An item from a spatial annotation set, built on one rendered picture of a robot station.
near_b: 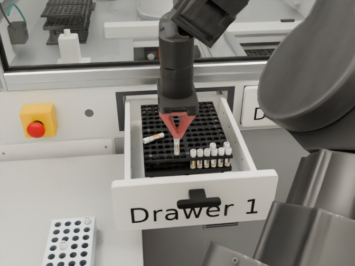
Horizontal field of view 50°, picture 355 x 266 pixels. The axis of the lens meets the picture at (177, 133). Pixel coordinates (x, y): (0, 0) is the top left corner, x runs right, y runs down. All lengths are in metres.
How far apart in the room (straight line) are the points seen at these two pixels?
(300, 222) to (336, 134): 0.05
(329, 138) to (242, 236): 1.12
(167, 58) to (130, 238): 0.37
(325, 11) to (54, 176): 0.81
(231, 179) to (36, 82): 0.51
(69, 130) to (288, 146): 0.59
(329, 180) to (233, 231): 1.10
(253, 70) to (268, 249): 0.78
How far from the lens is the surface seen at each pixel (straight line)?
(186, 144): 0.79
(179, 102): 0.64
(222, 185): 0.68
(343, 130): 0.21
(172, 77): 0.63
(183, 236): 1.27
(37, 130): 0.93
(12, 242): 0.85
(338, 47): 0.22
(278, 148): 1.11
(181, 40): 0.61
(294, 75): 0.24
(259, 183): 0.69
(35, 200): 0.92
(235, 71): 0.95
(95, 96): 0.94
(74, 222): 0.79
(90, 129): 0.99
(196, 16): 0.59
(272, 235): 0.20
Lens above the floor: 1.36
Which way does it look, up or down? 34 degrees down
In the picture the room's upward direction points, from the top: straight up
